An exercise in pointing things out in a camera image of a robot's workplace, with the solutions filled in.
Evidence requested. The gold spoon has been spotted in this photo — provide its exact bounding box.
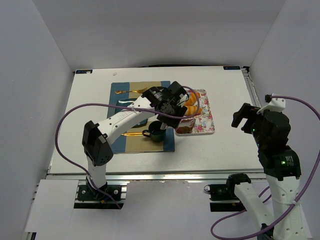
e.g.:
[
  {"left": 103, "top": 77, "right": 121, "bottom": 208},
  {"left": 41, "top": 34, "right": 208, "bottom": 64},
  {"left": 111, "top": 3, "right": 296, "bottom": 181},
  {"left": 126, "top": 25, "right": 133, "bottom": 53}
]
[{"left": 121, "top": 132, "right": 143, "bottom": 137}]

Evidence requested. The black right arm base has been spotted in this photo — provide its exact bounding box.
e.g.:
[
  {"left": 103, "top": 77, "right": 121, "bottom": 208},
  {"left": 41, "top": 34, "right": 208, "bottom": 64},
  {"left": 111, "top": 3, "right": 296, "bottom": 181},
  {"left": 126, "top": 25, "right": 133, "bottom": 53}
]
[{"left": 203, "top": 173, "right": 252, "bottom": 203}]

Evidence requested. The brown chocolate pastry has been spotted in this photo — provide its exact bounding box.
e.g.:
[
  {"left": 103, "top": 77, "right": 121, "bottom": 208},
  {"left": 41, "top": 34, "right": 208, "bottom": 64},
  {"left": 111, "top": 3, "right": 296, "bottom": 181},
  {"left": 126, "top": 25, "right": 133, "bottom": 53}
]
[{"left": 176, "top": 118, "right": 196, "bottom": 134}]

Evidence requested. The dark teal mug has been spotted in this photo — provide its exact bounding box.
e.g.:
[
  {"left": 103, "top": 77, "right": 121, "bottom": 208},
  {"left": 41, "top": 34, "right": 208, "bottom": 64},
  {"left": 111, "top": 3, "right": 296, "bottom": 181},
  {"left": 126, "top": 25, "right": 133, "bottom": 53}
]
[{"left": 142, "top": 120, "right": 166, "bottom": 143}]

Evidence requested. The striped orange croissant lower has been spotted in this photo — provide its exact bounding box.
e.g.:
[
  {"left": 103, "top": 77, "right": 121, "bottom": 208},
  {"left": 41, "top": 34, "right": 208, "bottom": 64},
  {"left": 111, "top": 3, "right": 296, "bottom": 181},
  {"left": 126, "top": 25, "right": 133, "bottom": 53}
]
[{"left": 184, "top": 105, "right": 202, "bottom": 117}]

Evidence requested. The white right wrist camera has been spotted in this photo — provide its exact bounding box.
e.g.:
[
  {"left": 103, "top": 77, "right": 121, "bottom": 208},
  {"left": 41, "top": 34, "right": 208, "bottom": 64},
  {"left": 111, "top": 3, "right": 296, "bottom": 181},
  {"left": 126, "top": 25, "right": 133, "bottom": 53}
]
[{"left": 257, "top": 93, "right": 286, "bottom": 115}]

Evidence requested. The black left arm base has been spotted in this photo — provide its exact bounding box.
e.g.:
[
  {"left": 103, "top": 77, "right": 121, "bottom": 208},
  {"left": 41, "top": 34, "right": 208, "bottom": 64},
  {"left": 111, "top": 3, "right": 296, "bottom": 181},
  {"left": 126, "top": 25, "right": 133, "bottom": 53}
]
[{"left": 75, "top": 184, "right": 126, "bottom": 203}]

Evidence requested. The gold fork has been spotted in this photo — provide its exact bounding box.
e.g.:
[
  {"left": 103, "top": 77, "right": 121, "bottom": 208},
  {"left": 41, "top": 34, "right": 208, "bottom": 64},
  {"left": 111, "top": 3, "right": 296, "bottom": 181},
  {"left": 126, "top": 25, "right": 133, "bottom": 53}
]
[{"left": 115, "top": 87, "right": 148, "bottom": 94}]

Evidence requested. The aluminium side rail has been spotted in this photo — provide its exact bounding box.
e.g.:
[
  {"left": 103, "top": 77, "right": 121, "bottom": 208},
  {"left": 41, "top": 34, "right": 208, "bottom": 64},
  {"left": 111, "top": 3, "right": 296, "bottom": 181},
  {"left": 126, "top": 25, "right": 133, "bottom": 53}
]
[{"left": 241, "top": 66, "right": 261, "bottom": 107}]

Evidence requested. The striped orange croissant upper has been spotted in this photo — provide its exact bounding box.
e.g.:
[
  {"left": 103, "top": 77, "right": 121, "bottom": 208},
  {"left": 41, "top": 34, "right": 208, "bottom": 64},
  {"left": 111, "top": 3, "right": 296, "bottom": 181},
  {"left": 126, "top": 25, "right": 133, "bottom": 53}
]
[{"left": 184, "top": 92, "right": 201, "bottom": 106}]

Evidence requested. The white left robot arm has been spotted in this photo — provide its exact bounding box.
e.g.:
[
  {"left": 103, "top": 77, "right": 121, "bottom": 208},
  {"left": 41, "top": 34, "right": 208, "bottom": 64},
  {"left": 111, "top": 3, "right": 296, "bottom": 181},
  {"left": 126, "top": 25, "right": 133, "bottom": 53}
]
[{"left": 82, "top": 81, "right": 187, "bottom": 194}]

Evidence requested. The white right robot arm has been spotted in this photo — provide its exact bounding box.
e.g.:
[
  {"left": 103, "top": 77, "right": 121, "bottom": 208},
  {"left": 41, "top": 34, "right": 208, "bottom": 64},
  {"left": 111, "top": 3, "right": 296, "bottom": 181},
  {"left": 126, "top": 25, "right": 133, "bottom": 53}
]
[{"left": 226, "top": 103, "right": 308, "bottom": 240}]

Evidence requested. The striped orange croissant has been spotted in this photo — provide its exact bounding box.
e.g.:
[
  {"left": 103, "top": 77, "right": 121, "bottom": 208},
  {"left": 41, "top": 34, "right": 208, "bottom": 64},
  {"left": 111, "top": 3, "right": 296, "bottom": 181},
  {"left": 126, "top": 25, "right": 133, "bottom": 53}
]
[
  {"left": 184, "top": 92, "right": 201, "bottom": 106},
  {"left": 184, "top": 105, "right": 202, "bottom": 117}
]

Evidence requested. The floral rectangular tray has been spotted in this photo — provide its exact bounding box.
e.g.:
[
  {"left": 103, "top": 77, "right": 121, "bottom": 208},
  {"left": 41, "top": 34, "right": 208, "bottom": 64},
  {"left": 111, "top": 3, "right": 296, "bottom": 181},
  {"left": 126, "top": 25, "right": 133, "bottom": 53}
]
[{"left": 175, "top": 89, "right": 215, "bottom": 136}]

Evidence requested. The blue table label right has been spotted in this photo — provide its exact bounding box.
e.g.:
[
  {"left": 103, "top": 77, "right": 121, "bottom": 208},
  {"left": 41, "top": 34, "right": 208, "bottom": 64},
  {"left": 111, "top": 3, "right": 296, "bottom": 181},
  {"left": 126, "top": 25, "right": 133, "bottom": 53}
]
[{"left": 223, "top": 65, "right": 241, "bottom": 71}]

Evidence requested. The teal square plate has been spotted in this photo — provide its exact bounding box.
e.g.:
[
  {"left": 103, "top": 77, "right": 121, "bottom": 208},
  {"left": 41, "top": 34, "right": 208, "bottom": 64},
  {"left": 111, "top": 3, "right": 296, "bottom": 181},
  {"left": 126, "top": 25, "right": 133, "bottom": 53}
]
[{"left": 116, "top": 98, "right": 148, "bottom": 128}]

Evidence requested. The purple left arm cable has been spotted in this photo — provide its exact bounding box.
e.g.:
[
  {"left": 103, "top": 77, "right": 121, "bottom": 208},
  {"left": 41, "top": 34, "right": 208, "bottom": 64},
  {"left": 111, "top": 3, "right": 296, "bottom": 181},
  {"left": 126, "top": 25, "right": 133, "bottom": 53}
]
[{"left": 54, "top": 85, "right": 201, "bottom": 210}]

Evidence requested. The blue table label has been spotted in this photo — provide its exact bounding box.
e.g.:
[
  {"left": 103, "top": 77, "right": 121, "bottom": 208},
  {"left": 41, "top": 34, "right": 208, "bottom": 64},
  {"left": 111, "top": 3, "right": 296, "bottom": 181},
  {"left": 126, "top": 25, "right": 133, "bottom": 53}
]
[
  {"left": 223, "top": 65, "right": 241, "bottom": 71},
  {"left": 75, "top": 69, "right": 93, "bottom": 74}
]

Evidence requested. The aluminium front rail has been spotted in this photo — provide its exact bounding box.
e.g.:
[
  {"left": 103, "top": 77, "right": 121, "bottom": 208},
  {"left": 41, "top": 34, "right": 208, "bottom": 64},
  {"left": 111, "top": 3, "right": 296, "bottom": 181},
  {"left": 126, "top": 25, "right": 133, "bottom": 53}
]
[{"left": 45, "top": 170, "right": 266, "bottom": 182}]

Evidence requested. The blue table label left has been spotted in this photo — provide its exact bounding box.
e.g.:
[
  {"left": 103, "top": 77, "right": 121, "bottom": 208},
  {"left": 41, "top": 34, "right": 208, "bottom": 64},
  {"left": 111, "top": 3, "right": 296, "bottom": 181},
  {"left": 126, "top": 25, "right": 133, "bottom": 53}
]
[{"left": 75, "top": 69, "right": 93, "bottom": 74}]

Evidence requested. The blue beige placemat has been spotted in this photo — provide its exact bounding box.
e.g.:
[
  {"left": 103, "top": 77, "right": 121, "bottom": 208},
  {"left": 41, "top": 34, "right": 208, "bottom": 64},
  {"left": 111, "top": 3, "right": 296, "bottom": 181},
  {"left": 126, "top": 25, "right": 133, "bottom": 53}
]
[{"left": 109, "top": 81, "right": 175, "bottom": 154}]

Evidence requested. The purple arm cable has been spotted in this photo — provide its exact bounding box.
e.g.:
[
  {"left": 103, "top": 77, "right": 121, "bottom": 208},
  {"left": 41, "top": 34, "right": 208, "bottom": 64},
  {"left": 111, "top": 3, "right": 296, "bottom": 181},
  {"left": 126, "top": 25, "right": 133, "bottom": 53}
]
[
  {"left": 54, "top": 85, "right": 201, "bottom": 210},
  {"left": 211, "top": 94, "right": 320, "bottom": 240}
]

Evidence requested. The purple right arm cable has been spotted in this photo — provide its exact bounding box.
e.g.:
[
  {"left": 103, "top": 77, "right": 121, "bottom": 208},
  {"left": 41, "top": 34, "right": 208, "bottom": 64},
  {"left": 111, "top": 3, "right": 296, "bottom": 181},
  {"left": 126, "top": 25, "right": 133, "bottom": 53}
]
[{"left": 211, "top": 94, "right": 320, "bottom": 240}]

